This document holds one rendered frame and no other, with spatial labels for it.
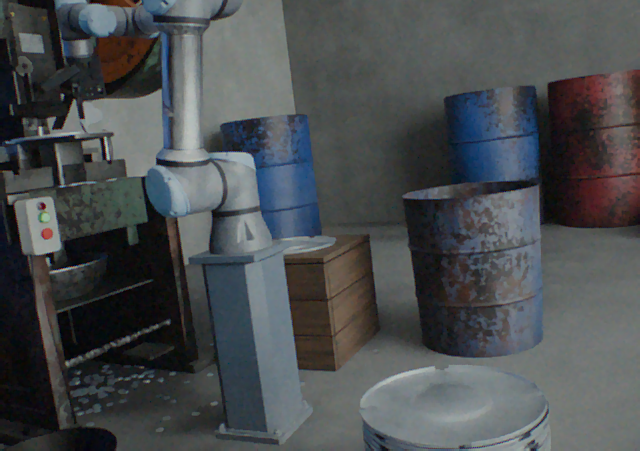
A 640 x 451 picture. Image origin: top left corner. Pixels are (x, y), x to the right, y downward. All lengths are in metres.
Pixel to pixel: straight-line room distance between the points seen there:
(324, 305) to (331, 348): 0.13
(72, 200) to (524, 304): 1.32
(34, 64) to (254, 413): 1.18
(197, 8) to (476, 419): 0.92
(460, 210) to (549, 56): 2.86
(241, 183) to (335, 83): 3.72
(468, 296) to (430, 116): 3.04
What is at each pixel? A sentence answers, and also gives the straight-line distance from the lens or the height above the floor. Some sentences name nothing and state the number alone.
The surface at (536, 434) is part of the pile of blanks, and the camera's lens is 0.97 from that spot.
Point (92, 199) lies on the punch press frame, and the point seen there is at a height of 0.60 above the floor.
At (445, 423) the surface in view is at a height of 0.24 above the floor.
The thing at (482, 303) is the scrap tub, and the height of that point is 0.17.
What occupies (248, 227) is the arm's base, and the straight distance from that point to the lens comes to 1.43.
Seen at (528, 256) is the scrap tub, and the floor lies 0.28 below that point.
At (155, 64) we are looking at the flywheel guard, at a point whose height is 0.99.
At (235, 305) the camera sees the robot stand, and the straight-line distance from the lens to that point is 1.44.
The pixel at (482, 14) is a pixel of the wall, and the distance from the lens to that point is 4.68.
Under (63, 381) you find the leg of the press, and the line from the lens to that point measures 1.76.
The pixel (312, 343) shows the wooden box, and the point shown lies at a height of 0.09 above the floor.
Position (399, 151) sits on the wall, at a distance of 4.86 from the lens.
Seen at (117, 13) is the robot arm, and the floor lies 1.06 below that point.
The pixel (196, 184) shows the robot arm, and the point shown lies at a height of 0.62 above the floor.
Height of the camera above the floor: 0.67
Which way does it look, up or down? 7 degrees down
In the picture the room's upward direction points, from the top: 7 degrees counter-clockwise
